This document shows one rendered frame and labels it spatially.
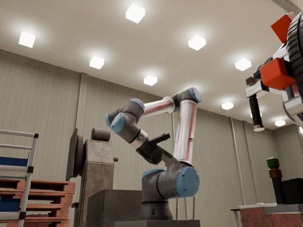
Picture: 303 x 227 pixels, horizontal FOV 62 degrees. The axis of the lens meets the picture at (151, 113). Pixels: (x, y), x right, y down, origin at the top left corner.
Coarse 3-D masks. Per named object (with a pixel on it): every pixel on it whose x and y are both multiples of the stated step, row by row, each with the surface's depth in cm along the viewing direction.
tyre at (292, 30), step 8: (296, 16) 92; (296, 24) 86; (288, 32) 88; (296, 32) 83; (288, 40) 86; (296, 40) 82; (288, 48) 84; (296, 48) 81; (296, 56) 80; (296, 64) 79; (296, 72) 79; (296, 80) 79
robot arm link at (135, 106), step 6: (132, 102) 124; (138, 102) 125; (120, 108) 128; (126, 108) 122; (132, 108) 121; (138, 108) 123; (144, 108) 127; (132, 114) 118; (138, 114) 121; (138, 120) 122
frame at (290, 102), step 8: (280, 48) 98; (272, 56) 96; (280, 56) 92; (288, 56) 89; (288, 88) 89; (296, 88) 84; (288, 96) 87; (296, 96) 84; (288, 104) 86; (296, 104) 84; (288, 112) 87; (296, 112) 85; (296, 120) 86
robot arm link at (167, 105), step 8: (168, 96) 172; (144, 104) 151; (152, 104) 155; (160, 104) 160; (168, 104) 166; (176, 104) 171; (112, 112) 132; (144, 112) 146; (152, 112) 153; (160, 112) 160; (168, 112) 173; (112, 120) 130
